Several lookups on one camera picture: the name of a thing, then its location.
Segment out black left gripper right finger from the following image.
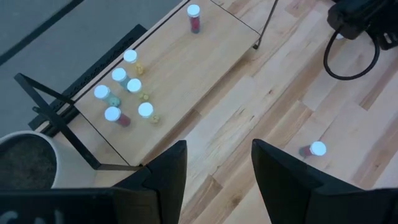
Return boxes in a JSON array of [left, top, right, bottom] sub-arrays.
[[251, 138, 398, 224]]

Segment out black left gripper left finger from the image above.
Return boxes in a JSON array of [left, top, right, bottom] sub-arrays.
[[0, 139, 188, 224]]

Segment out yellow pill bottle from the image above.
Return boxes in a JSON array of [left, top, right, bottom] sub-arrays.
[[126, 78, 150, 102], [137, 101, 162, 126], [123, 49, 146, 76]]

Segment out teal pill bottle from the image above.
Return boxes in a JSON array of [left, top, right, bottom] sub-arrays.
[[111, 67, 133, 93], [93, 84, 122, 108]]

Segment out wooden shelf with black legs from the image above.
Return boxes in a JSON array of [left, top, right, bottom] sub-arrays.
[[14, 0, 279, 171]]

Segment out white plant pot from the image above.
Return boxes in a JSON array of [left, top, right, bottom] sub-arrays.
[[0, 130, 97, 190]]

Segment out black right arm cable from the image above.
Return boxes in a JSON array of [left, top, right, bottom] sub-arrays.
[[323, 26, 381, 81]]

